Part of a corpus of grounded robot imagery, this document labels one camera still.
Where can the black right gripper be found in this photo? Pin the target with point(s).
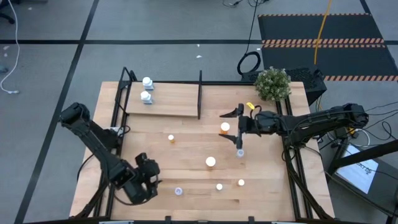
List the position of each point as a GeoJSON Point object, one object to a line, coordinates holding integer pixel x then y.
{"type": "Point", "coordinates": [261, 124]}

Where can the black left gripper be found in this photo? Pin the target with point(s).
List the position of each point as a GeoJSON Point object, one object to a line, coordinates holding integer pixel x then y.
{"type": "Point", "coordinates": [143, 177]}

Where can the large orange pill bottle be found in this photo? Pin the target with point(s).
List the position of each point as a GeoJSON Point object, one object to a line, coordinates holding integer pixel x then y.
{"type": "Point", "coordinates": [224, 127]}
{"type": "Point", "coordinates": [210, 161]}

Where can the small orange pill bottle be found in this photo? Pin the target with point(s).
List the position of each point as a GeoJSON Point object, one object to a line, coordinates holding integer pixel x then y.
{"type": "Point", "coordinates": [171, 138]}
{"type": "Point", "coordinates": [241, 182]}

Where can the white medicine bottle blue label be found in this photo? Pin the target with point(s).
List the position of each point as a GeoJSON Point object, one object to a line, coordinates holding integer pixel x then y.
{"type": "Point", "coordinates": [147, 83]}
{"type": "Point", "coordinates": [145, 97]}

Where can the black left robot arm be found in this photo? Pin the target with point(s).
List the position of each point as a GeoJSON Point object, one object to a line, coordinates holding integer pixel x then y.
{"type": "Point", "coordinates": [93, 140]}

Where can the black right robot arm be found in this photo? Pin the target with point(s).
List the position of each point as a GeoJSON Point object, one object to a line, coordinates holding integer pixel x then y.
{"type": "Point", "coordinates": [311, 124]}

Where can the yellow tape tag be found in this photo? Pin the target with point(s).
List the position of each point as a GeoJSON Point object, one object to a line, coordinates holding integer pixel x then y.
{"type": "Point", "coordinates": [250, 106]}

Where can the green potted plant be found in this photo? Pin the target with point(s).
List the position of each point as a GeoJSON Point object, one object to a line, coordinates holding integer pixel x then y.
{"type": "Point", "coordinates": [273, 84]}

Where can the black floor mat hazard stripes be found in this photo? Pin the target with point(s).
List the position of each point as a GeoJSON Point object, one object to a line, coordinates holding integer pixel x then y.
{"type": "Point", "coordinates": [295, 28]}

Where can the yellow power plug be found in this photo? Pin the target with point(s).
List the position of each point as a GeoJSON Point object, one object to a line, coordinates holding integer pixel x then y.
{"type": "Point", "coordinates": [351, 130]}

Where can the black support beam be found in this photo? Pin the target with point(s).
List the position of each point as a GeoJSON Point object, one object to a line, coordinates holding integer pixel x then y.
{"type": "Point", "coordinates": [363, 155]}

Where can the black office chair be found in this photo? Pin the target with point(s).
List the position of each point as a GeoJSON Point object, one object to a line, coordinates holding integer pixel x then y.
{"type": "Point", "coordinates": [6, 17]}

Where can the black aluminium table frame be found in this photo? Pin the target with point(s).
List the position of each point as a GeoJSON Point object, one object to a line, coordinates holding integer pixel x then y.
{"type": "Point", "coordinates": [230, 83]}

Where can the wooden shelf black metal frame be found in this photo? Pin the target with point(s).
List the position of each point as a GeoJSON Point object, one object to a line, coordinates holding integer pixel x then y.
{"type": "Point", "coordinates": [168, 99]}

